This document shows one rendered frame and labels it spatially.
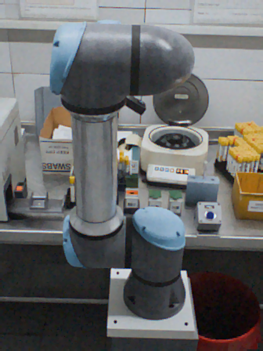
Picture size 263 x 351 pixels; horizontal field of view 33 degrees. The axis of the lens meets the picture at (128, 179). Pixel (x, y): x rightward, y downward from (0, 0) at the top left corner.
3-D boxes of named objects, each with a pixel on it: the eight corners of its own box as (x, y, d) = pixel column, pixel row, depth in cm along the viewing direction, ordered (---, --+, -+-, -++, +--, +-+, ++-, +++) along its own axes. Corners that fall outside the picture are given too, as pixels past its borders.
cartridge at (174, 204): (168, 215, 141) (170, 198, 138) (167, 207, 145) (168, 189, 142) (181, 215, 141) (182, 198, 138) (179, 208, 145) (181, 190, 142)
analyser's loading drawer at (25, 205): (-3, 215, 136) (-6, 200, 133) (2, 202, 142) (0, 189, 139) (63, 216, 136) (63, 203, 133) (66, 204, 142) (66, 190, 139)
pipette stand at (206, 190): (184, 209, 145) (187, 183, 139) (184, 197, 150) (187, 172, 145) (215, 211, 144) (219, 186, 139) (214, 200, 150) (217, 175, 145)
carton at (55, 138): (40, 175, 161) (37, 137, 153) (52, 139, 185) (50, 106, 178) (108, 176, 161) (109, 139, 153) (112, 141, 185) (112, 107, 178)
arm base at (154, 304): (181, 325, 100) (185, 293, 95) (117, 313, 103) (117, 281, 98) (188, 280, 113) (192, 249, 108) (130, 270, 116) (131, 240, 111)
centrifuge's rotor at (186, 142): (151, 160, 161) (152, 142, 157) (156, 142, 174) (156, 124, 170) (193, 164, 159) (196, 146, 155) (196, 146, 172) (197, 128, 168)
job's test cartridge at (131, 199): (124, 212, 140) (125, 196, 136) (125, 204, 144) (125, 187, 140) (137, 213, 140) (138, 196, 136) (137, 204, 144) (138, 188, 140)
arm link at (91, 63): (130, 280, 99) (140, 37, 66) (63, 279, 99) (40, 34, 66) (131, 242, 108) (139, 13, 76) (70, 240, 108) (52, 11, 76)
